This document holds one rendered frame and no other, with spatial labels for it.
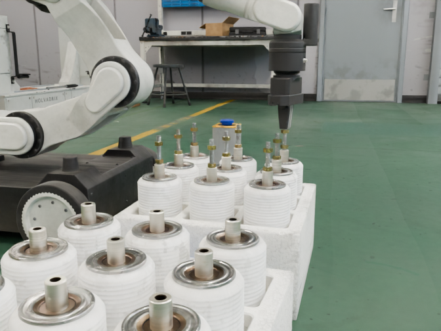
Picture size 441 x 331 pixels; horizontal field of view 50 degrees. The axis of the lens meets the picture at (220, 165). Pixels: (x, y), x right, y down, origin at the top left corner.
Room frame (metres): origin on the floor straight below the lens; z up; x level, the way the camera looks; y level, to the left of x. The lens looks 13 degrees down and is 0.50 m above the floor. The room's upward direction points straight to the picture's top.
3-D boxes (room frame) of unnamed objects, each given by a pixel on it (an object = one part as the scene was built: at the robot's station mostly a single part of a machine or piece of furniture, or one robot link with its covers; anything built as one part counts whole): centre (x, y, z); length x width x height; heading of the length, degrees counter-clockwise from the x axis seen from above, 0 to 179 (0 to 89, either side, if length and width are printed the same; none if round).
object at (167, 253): (0.67, 0.09, 0.16); 0.10 x 0.10 x 0.18
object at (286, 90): (1.16, -0.16, 0.46); 0.13 x 0.10 x 0.12; 148
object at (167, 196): (1.00, 0.13, 0.16); 0.10 x 0.10 x 0.18
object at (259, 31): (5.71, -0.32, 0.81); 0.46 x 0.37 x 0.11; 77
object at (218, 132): (1.38, -0.02, 0.16); 0.07 x 0.07 x 0.31; 74
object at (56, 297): (0.45, 0.17, 0.26); 0.02 x 0.02 x 0.03
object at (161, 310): (0.41, 0.06, 0.26); 0.02 x 0.02 x 0.03
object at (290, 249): (1.08, -0.01, 0.09); 0.39 x 0.39 x 0.18; 74
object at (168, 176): (1.00, 0.13, 0.25); 0.08 x 0.08 x 0.01
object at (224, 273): (0.52, 0.02, 0.25); 0.08 x 0.08 x 0.01
